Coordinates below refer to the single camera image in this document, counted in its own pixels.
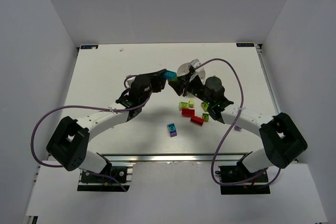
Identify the white round divided container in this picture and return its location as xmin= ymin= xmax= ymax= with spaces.
xmin=177 ymin=59 xmax=206 ymax=81

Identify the lime lego plate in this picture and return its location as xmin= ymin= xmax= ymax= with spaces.
xmin=178 ymin=102 xmax=190 ymax=111

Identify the pale green lego brick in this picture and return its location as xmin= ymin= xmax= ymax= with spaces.
xmin=188 ymin=99 xmax=195 ymax=108

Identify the green small lego brick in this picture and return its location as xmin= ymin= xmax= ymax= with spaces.
xmin=202 ymin=113 xmax=209 ymax=122

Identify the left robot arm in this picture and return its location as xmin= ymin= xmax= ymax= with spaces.
xmin=46 ymin=69 xmax=166 ymax=174

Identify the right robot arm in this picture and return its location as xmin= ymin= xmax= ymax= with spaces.
xmin=169 ymin=70 xmax=308 ymax=174

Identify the red flat lego brick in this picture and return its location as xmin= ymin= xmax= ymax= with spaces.
xmin=181 ymin=108 xmax=195 ymax=118

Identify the red stepped lego brick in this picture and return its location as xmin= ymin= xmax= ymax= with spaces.
xmin=190 ymin=115 xmax=204 ymax=126

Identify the teal small lego brick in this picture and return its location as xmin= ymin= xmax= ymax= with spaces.
xmin=167 ymin=123 xmax=176 ymax=132

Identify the right corner label sticker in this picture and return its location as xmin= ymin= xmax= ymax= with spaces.
xmin=236 ymin=42 xmax=255 ymax=47

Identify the corner label sticker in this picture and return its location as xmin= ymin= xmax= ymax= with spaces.
xmin=80 ymin=45 xmax=98 ymax=50
xmin=236 ymin=42 xmax=255 ymax=47

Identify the left corner label sticker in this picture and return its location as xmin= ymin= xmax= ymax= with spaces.
xmin=80 ymin=45 xmax=98 ymax=50

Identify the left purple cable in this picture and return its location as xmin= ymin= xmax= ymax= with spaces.
xmin=30 ymin=74 xmax=137 ymax=192

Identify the purple cable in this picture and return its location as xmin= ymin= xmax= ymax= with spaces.
xmin=196 ymin=57 xmax=281 ymax=187
xmin=30 ymin=74 xmax=137 ymax=192

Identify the aluminium frame rail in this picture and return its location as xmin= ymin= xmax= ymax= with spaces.
xmin=104 ymin=153 xmax=245 ymax=162

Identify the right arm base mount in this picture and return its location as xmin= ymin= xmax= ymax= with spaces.
xmin=214 ymin=163 xmax=270 ymax=196

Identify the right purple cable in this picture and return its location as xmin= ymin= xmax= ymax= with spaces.
xmin=196 ymin=57 xmax=281 ymax=187

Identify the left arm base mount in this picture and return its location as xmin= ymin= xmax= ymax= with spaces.
xmin=77 ymin=162 xmax=134 ymax=192

